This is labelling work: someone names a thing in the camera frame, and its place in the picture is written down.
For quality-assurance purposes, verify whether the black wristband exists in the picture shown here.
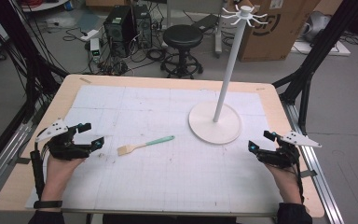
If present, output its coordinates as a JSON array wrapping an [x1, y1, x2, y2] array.
[[33, 200, 64, 210]]

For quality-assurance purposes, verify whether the aluminium rail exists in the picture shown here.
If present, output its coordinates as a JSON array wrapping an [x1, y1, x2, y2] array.
[[0, 121, 34, 204], [282, 102, 345, 224]]

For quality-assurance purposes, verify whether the left hand-held gripper cable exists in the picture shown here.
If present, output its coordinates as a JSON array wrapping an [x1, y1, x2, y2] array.
[[30, 140, 47, 201]]

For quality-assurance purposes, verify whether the grey bag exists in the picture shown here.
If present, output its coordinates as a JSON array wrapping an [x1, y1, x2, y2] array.
[[300, 10, 333, 44]]

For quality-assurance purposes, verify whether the cardboard box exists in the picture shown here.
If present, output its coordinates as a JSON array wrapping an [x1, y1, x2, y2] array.
[[227, 0, 322, 63]]

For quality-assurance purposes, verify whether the white power strip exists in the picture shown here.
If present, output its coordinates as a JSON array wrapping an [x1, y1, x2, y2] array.
[[79, 29, 100, 42]]

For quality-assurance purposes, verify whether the tangle of black floor cables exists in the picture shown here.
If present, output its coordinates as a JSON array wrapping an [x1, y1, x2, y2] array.
[[62, 26, 169, 77]]

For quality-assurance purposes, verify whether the green handled wooden spatula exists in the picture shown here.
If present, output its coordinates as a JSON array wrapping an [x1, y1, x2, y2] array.
[[117, 134, 176, 157]]

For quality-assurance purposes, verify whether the person's right hand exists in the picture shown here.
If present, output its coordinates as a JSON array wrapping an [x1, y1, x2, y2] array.
[[265, 163, 303, 205]]

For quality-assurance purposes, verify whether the white grid mat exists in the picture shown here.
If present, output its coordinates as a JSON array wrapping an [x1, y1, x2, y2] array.
[[24, 84, 284, 213]]

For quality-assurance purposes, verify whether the white flat board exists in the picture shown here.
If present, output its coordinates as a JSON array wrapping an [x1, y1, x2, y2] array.
[[290, 39, 352, 58]]

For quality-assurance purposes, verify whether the black round stool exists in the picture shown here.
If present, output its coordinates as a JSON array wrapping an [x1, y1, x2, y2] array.
[[159, 23, 205, 80]]

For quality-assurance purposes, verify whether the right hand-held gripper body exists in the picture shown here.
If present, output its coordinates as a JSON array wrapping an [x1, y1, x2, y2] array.
[[255, 130, 323, 171]]

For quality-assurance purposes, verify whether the large black computer tower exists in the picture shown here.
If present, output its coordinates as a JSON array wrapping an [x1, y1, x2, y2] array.
[[103, 5, 138, 59]]

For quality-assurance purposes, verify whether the black flat device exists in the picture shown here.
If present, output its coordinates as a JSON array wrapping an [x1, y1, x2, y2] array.
[[191, 13, 221, 33]]

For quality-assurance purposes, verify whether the white round table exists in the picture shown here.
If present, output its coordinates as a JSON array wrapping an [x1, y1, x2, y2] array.
[[20, 0, 70, 13]]

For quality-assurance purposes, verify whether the slim black computer tower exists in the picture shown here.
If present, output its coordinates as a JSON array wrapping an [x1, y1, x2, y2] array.
[[132, 4, 154, 49]]

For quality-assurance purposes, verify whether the white hook stand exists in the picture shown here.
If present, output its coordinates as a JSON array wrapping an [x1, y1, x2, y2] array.
[[187, 4, 269, 146]]

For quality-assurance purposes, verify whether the right hand-held gripper cable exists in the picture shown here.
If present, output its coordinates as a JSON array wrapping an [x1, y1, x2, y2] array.
[[293, 160, 306, 204]]

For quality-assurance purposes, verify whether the black tape strip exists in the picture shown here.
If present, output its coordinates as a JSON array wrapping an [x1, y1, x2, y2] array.
[[299, 169, 319, 179]]

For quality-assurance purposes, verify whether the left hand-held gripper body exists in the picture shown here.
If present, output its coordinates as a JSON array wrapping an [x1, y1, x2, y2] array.
[[34, 118, 91, 161]]

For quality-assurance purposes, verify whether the white rolling stand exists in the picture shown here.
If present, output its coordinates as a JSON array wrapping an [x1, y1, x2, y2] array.
[[213, 0, 227, 59]]

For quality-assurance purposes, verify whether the black metal frame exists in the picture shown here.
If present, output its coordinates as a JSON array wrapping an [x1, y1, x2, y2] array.
[[272, 0, 358, 135], [0, 0, 70, 180]]

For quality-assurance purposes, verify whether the small white power supply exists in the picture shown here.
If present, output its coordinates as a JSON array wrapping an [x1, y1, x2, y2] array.
[[89, 37, 103, 63]]

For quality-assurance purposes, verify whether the hand-held gripper cable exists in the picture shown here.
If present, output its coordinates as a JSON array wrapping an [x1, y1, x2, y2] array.
[[30, 140, 47, 201], [293, 160, 306, 204]]

